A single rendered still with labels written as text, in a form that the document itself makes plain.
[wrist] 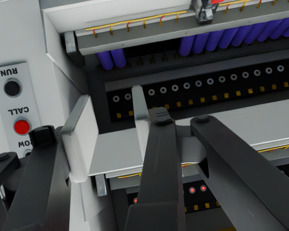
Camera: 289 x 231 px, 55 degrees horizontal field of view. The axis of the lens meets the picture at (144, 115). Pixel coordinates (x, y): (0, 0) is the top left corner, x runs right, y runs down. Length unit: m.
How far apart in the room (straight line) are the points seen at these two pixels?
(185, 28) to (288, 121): 0.17
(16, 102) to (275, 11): 0.33
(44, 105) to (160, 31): 0.17
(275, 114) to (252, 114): 0.03
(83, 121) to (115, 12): 0.20
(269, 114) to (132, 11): 0.20
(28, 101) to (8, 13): 0.09
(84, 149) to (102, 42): 0.22
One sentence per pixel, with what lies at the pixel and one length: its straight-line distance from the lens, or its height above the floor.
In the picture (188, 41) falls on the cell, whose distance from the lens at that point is 0.40.
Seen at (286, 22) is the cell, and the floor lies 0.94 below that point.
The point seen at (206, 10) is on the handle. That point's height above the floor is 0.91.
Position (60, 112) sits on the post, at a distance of 0.32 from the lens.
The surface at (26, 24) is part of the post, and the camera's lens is 0.34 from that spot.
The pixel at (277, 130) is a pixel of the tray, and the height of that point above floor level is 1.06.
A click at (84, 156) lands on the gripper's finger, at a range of 0.16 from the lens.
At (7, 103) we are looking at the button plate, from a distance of 0.34.
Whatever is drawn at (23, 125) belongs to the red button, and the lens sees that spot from 0.33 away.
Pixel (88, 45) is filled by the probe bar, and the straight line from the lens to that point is 0.36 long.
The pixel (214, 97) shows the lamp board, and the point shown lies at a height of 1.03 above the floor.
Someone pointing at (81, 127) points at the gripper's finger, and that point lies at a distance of 0.16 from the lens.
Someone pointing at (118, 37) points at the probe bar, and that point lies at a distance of 0.36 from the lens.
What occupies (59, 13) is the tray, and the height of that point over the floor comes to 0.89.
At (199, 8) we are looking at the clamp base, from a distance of 0.34.
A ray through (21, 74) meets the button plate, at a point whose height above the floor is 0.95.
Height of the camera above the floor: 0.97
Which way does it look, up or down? 8 degrees up
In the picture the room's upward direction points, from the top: 170 degrees clockwise
